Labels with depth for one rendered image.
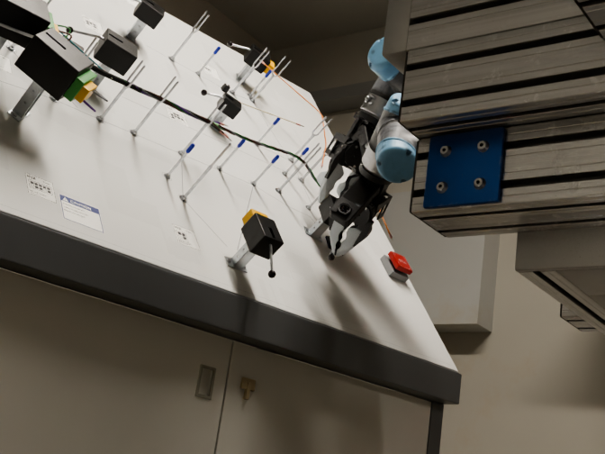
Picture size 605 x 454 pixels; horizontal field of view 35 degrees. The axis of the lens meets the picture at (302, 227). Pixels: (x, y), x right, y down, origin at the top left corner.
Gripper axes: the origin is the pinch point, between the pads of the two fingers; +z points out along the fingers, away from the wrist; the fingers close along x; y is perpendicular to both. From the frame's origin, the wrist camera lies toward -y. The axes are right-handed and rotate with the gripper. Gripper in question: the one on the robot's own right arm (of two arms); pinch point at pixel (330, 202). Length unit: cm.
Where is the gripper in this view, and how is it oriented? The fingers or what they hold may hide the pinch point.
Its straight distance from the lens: 205.1
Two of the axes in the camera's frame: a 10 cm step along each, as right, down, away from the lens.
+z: -5.1, 8.6, 0.3
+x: -7.5, -4.2, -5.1
